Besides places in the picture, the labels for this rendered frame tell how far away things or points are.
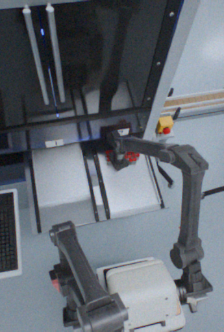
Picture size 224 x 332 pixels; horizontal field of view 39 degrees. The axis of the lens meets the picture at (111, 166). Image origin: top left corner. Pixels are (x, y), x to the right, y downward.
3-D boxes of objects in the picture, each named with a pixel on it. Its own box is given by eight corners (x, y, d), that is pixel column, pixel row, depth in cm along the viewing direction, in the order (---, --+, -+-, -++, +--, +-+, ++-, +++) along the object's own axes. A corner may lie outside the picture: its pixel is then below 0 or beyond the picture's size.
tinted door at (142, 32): (58, 118, 141) (37, 2, 87) (150, 104, 147) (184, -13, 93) (58, 119, 140) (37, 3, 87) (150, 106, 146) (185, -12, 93)
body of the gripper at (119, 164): (119, 150, 158) (120, 142, 151) (128, 166, 154) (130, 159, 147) (108, 155, 156) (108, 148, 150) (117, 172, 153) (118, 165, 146)
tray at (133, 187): (97, 155, 171) (97, 152, 168) (143, 147, 175) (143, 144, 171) (110, 214, 158) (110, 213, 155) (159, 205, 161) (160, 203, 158)
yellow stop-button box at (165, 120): (154, 122, 173) (157, 114, 166) (167, 119, 174) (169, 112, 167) (158, 133, 170) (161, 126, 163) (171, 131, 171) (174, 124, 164)
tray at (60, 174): (31, 146, 171) (30, 143, 168) (78, 139, 174) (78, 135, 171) (39, 205, 158) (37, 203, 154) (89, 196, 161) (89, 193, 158)
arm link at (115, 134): (117, 146, 136) (134, 142, 140) (108, 125, 140) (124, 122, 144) (110, 159, 146) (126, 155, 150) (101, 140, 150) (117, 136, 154)
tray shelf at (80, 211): (23, 150, 172) (22, 148, 170) (145, 130, 182) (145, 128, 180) (32, 235, 153) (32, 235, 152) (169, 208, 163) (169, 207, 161)
